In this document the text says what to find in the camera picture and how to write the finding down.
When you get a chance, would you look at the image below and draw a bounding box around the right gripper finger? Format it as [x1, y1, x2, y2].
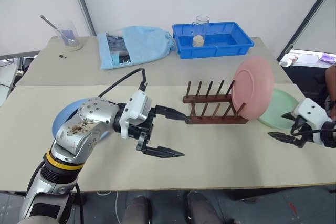
[281, 112, 299, 123]
[267, 131, 299, 146]

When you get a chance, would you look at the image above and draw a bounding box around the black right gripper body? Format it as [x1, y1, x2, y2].
[290, 116, 315, 149]

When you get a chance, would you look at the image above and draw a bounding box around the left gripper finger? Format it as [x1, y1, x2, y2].
[135, 132, 185, 159]
[154, 105, 190, 122]

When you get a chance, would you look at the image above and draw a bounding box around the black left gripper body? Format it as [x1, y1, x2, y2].
[122, 106, 159, 141]

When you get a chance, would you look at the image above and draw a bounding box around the wooden dish rack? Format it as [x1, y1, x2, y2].
[182, 79, 249, 125]

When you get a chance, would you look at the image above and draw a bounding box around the green plate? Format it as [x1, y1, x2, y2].
[257, 88, 300, 131]

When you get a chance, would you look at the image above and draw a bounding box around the pink plate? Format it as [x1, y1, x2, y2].
[230, 56, 275, 121]

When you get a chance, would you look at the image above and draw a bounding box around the bystander person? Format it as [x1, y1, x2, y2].
[324, 62, 336, 120]

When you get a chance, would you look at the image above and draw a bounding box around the dark rounded shape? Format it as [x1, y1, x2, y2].
[121, 195, 153, 224]
[183, 190, 224, 224]

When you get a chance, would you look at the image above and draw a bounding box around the purple crumpled item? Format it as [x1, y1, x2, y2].
[320, 52, 336, 65]

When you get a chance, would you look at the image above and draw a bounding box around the light blue cloth bag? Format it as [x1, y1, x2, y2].
[97, 25, 177, 71]

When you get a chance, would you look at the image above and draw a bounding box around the blue plastic bin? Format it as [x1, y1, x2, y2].
[172, 21, 255, 60]

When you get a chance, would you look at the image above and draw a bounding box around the printed plastic package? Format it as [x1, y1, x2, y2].
[105, 32, 132, 65]

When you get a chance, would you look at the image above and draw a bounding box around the blue plate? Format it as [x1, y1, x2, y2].
[51, 98, 112, 144]

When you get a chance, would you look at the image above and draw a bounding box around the wide glass beaker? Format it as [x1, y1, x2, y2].
[53, 20, 84, 52]

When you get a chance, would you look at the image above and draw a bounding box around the metal spoon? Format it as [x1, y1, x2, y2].
[40, 14, 76, 45]

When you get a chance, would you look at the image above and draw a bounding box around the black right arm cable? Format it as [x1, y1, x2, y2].
[290, 126, 336, 137]

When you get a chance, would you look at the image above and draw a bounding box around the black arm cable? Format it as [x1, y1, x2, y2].
[290, 126, 336, 137]
[96, 67, 148, 99]

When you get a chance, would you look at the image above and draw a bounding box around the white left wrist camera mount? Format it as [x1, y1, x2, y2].
[119, 90, 153, 140]

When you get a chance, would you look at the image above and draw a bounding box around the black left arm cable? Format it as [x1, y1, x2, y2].
[96, 67, 148, 99]

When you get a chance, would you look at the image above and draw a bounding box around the white floor cable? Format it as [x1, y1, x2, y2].
[96, 190, 124, 224]

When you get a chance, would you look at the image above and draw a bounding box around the glass beaker with handle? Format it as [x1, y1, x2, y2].
[191, 15, 211, 48]

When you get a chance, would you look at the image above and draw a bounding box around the grey frame post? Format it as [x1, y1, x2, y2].
[276, 0, 336, 63]
[69, 0, 97, 37]

